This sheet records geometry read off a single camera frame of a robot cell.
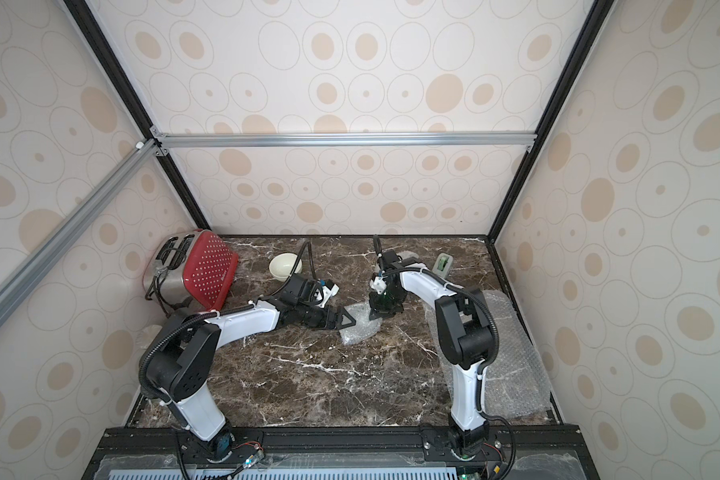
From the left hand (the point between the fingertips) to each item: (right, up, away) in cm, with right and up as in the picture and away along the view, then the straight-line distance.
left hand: (353, 323), depth 86 cm
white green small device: (+31, +17, +20) cm, 41 cm away
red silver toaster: (-48, +16, +3) cm, 51 cm away
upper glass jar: (-53, -2, -9) cm, 54 cm away
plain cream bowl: (-27, +17, +22) cm, 39 cm away
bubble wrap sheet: (+45, -17, -3) cm, 48 cm away
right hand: (+9, +1, +8) cm, 12 cm away
